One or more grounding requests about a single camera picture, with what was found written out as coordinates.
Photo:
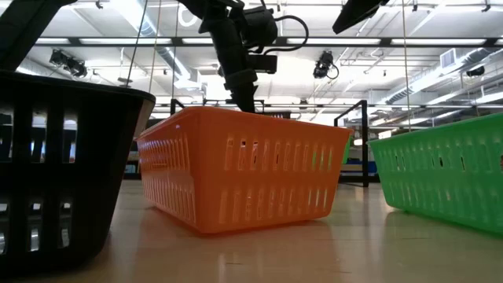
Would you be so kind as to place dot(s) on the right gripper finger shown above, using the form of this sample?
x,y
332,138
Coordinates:
x,y
355,13

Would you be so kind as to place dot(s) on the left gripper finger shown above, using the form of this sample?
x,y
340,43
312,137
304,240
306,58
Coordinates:
x,y
244,98

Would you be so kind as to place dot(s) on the orange plastic slotted basket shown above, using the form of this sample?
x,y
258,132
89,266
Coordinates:
x,y
204,177

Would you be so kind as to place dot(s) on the green plastic slotted basket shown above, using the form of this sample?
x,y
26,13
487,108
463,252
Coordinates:
x,y
432,188
347,151

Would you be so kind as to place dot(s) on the black plastic slotted basket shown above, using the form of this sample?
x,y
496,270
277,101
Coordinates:
x,y
98,157

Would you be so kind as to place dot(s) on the black overhead rig bar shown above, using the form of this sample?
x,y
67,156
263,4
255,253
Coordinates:
x,y
177,41

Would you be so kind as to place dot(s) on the black ceiling device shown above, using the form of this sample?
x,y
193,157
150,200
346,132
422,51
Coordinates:
x,y
70,65
475,71

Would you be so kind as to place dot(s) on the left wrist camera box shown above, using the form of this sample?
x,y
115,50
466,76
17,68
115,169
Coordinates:
x,y
263,64

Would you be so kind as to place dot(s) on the black overhead camera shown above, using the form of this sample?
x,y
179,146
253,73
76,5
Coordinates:
x,y
323,65

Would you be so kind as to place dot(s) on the silver ventilation duct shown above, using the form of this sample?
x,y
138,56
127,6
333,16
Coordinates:
x,y
169,59

